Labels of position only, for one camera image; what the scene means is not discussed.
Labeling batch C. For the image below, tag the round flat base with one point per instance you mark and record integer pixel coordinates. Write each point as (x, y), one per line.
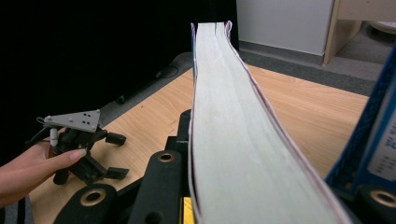
(384, 26)

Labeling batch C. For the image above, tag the light blue book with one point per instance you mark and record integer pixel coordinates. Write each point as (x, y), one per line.
(386, 149)

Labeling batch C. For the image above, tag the dark curtain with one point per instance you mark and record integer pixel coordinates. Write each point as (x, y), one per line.
(93, 46)

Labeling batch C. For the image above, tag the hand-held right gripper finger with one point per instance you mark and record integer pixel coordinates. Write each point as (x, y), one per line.
(185, 133)

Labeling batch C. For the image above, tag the white panel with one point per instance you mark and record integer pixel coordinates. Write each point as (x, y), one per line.
(280, 21)

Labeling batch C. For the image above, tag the blue plastic file rack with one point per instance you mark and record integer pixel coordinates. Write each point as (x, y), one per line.
(358, 149)

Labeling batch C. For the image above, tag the dark teal illustrated book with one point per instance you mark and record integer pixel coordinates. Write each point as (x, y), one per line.
(236, 140)

